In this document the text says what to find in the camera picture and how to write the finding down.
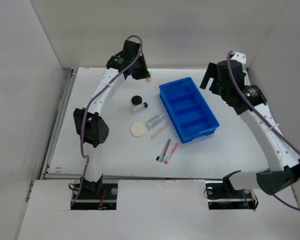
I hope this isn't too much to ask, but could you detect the beige makeup sponge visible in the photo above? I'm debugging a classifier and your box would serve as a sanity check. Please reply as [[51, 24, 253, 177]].
[[145, 77, 152, 83]]

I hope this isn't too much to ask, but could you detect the clear vial black cap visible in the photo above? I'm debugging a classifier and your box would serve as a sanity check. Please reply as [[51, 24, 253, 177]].
[[131, 102, 148, 114]]

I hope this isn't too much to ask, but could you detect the clear plastic bottle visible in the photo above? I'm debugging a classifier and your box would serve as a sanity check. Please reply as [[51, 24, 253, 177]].
[[145, 114, 165, 130]]

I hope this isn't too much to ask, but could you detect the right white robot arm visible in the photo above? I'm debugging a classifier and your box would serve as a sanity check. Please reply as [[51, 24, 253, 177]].
[[200, 59, 300, 196]]

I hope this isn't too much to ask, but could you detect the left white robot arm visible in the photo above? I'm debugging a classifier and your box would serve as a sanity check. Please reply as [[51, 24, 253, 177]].
[[73, 35, 151, 199]]

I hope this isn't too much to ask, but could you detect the black round compact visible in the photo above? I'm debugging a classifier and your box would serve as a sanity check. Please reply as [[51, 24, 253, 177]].
[[131, 95, 143, 106]]

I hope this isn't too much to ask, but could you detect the blue compartment tray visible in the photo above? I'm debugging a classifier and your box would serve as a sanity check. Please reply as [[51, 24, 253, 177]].
[[159, 77, 220, 144]]

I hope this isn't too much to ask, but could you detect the cream round powder puff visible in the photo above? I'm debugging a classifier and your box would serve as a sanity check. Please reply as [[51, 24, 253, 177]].
[[130, 121, 148, 138]]

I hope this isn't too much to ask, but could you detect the pink lip pencil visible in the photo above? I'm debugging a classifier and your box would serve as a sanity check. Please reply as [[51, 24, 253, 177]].
[[150, 123, 170, 139]]

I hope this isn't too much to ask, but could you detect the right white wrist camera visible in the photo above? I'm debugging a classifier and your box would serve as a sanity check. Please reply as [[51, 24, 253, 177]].
[[230, 51, 247, 67]]

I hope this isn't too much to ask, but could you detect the left metal rail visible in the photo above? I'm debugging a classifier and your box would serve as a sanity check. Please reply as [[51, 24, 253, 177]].
[[36, 67, 78, 180]]

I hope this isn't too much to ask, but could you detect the grey handle makeup brush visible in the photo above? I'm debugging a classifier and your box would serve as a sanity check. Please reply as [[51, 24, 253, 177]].
[[156, 139, 171, 162]]

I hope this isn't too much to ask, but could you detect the pink handle makeup brush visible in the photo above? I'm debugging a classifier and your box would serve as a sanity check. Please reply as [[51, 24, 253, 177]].
[[163, 143, 179, 164]]

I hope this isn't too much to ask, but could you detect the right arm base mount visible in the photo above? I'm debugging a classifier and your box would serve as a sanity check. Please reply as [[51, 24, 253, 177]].
[[204, 181, 259, 211]]

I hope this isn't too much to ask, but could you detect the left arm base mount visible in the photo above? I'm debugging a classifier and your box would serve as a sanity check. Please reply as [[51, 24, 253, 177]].
[[68, 178, 119, 211]]

